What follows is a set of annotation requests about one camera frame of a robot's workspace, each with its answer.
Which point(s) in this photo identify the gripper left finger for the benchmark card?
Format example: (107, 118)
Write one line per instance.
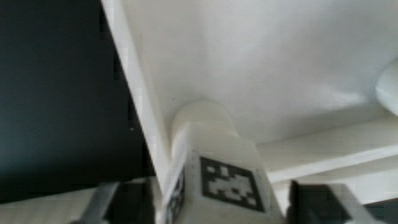
(121, 204)

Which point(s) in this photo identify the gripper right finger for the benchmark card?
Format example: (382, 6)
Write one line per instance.
(323, 205)

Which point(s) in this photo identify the white table leg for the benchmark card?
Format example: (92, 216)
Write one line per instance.
(217, 188)

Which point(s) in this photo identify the white square tabletop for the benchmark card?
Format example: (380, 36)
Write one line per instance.
(283, 58)

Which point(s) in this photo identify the white U-shaped obstacle fence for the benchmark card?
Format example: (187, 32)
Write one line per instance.
(53, 209)

